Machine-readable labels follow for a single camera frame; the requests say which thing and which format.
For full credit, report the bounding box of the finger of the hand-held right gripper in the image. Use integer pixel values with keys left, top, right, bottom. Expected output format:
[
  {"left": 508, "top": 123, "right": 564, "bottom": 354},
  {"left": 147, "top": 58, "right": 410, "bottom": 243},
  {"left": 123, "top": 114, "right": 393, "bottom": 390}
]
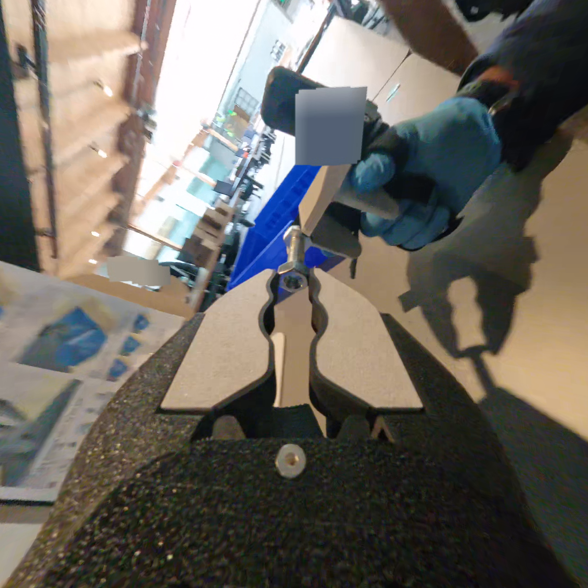
[
  {"left": 312, "top": 213, "right": 364, "bottom": 259},
  {"left": 299, "top": 164, "right": 354, "bottom": 237}
]

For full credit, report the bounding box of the large blue plastic bin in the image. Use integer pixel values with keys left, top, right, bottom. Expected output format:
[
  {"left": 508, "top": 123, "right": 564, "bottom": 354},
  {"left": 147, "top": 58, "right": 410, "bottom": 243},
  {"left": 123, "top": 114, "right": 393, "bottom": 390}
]
[{"left": 226, "top": 164, "right": 346, "bottom": 293}]

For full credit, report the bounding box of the printed instruction sheet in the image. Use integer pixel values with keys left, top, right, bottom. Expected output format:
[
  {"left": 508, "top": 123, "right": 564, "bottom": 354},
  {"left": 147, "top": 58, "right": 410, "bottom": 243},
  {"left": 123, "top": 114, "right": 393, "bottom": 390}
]
[{"left": 0, "top": 261, "right": 196, "bottom": 503}]

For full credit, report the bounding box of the stack of cardboard boxes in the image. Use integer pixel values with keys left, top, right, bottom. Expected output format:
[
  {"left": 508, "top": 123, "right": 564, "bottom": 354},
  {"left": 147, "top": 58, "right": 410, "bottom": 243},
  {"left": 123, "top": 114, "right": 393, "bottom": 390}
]
[{"left": 184, "top": 202, "right": 236, "bottom": 268}]

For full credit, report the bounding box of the steel hex bolt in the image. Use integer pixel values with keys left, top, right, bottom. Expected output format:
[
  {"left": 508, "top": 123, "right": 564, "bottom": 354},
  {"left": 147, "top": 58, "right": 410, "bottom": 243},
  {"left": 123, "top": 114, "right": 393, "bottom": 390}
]
[{"left": 283, "top": 225, "right": 305, "bottom": 267}]

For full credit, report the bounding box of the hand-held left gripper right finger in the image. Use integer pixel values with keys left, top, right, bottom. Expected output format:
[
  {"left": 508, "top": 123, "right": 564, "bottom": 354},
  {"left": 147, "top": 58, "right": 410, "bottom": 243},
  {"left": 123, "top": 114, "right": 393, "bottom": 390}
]
[{"left": 309, "top": 269, "right": 424, "bottom": 411}]

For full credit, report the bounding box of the person's right hand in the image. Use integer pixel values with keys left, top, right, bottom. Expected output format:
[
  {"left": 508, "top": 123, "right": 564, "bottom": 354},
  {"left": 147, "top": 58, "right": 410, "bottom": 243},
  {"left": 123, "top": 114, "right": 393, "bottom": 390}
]
[{"left": 348, "top": 97, "right": 502, "bottom": 251}]

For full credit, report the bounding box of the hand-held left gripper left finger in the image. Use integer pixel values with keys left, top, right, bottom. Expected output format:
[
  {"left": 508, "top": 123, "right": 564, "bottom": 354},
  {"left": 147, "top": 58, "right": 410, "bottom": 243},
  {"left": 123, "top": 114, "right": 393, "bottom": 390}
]
[{"left": 158, "top": 269, "right": 277, "bottom": 413}]

